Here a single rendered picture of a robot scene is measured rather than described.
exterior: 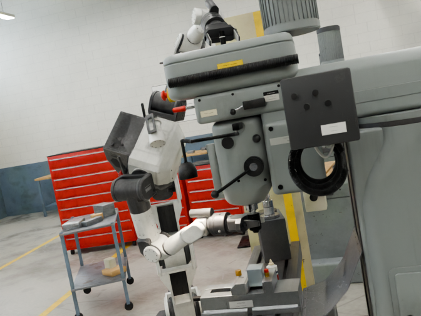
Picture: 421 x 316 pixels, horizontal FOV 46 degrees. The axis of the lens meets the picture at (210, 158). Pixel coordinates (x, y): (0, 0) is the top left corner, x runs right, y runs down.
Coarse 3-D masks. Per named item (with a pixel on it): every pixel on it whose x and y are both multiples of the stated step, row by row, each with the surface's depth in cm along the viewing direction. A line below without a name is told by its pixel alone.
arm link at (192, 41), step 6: (192, 30) 212; (186, 36) 221; (192, 36) 215; (198, 36) 213; (186, 42) 220; (192, 42) 219; (198, 42) 219; (204, 42) 224; (180, 48) 221; (186, 48) 221; (192, 48) 222; (198, 48) 222
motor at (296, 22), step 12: (264, 0) 172; (276, 0) 168; (288, 0) 167; (300, 0) 168; (312, 0) 170; (264, 12) 174; (276, 12) 169; (288, 12) 167; (300, 12) 168; (312, 12) 170; (264, 24) 176; (276, 24) 170; (288, 24) 168; (300, 24) 168; (312, 24) 169
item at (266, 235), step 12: (264, 216) 223; (276, 216) 222; (264, 228) 220; (276, 228) 220; (264, 240) 221; (276, 240) 221; (288, 240) 221; (264, 252) 221; (276, 252) 221; (288, 252) 221
